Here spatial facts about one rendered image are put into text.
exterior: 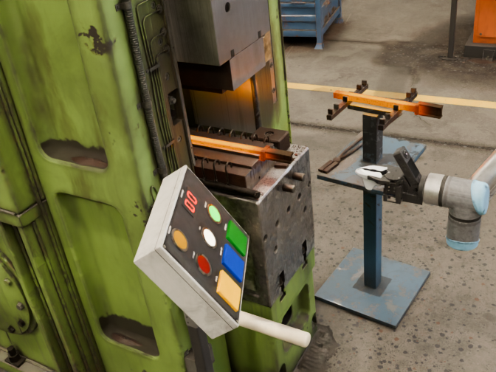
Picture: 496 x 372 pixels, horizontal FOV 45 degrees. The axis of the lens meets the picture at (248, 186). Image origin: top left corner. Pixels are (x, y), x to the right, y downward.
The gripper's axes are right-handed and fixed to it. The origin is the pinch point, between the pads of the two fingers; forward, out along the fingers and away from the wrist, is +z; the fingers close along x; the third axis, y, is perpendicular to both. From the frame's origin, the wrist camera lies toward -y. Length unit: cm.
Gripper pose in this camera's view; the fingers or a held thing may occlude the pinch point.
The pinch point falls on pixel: (359, 169)
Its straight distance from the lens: 185.5
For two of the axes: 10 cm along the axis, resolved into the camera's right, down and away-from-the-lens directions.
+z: -8.7, -1.8, 4.6
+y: 1.1, 8.4, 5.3
